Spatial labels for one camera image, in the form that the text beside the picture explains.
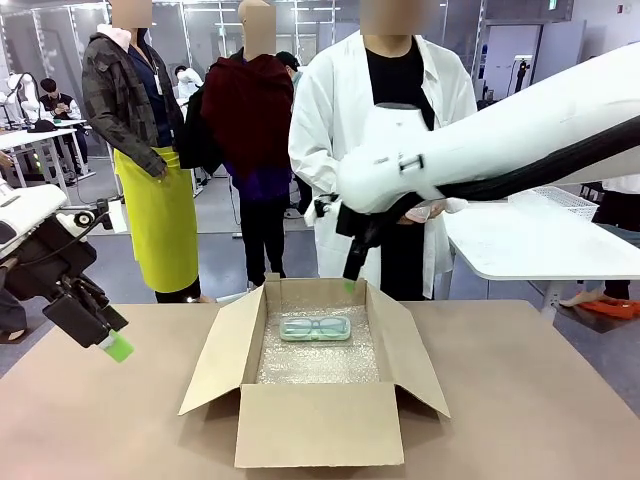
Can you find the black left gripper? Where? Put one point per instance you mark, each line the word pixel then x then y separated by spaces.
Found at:
pixel 50 255

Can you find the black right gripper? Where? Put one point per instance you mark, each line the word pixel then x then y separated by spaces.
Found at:
pixel 370 222

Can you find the person's right forearm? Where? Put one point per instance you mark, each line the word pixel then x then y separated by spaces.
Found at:
pixel 312 175

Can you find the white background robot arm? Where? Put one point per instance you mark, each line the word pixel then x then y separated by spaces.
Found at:
pixel 25 92

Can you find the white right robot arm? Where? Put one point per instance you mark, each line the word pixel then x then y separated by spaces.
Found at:
pixel 500 130

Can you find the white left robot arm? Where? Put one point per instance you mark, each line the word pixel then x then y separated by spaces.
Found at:
pixel 27 207

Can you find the person's left forearm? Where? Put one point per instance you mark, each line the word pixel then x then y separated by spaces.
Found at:
pixel 454 205

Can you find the mint green glasses case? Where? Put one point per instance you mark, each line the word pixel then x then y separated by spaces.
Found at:
pixel 342 336

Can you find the person's left hand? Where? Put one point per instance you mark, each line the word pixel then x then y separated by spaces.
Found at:
pixel 425 212

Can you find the person in dark trousers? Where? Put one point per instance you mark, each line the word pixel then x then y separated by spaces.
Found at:
pixel 12 320

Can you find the dark-framed eyeglasses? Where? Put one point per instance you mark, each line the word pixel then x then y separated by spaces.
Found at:
pixel 315 325

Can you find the bubble wrap sheet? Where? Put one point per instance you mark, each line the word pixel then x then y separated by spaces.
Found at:
pixel 315 362

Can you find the mannequin with yellow apron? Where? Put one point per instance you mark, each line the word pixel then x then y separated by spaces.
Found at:
pixel 155 210

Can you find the person in white coat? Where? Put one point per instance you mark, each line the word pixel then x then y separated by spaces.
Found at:
pixel 325 100

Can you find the open brown cardboard box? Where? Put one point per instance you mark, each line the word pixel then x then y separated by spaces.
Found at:
pixel 320 425

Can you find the white side table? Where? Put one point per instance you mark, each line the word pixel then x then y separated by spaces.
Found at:
pixel 525 245

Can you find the mannequin with red shawl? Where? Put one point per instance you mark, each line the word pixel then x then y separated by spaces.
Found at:
pixel 250 120

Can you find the white work table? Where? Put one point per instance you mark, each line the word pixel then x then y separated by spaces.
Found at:
pixel 35 137

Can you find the black hat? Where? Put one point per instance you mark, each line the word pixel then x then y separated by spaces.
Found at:
pixel 41 126

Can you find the seated person with phone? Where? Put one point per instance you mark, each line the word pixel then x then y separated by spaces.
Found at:
pixel 57 105

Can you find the white plastic basket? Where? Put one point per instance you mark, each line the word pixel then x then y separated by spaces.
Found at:
pixel 560 202

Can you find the person with black cap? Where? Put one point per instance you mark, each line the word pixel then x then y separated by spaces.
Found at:
pixel 289 62

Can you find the black tripod stand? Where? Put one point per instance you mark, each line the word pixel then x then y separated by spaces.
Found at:
pixel 522 75

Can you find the orange cloth on floor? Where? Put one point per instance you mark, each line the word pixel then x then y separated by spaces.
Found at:
pixel 605 306

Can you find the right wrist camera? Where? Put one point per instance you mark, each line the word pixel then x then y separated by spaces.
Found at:
pixel 325 206

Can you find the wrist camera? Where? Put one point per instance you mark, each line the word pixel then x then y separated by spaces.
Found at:
pixel 82 218
pixel 325 206

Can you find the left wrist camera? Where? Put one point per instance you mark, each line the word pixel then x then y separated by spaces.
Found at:
pixel 82 218

